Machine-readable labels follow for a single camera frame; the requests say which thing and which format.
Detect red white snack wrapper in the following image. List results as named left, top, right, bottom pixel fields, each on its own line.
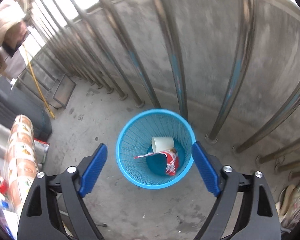
left=134, top=148, right=179, bottom=176

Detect white paper cup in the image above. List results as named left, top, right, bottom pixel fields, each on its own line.
left=151, top=137, right=174, bottom=153

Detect blue plastic mesh wastebasket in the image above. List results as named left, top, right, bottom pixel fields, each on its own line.
left=116, top=109, right=196, bottom=190

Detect patterned orange tablecloth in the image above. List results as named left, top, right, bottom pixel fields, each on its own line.
left=4, top=115, right=39, bottom=217

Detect floral fabric slippers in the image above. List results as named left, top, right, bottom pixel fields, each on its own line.
left=275, top=183, right=300, bottom=234

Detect dark corrugated panel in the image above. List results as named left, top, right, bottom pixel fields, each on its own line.
left=0, top=77, right=52, bottom=142

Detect beige quilted jacket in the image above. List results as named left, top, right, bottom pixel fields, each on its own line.
left=0, top=0, right=31, bottom=80

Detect metal balcony railing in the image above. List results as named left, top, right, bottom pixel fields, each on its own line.
left=22, top=0, right=300, bottom=181

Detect yellow broom handle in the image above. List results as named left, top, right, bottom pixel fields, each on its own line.
left=23, top=45, right=56, bottom=119

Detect metal frame rack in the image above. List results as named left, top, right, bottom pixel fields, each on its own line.
left=17, top=69, right=76, bottom=109

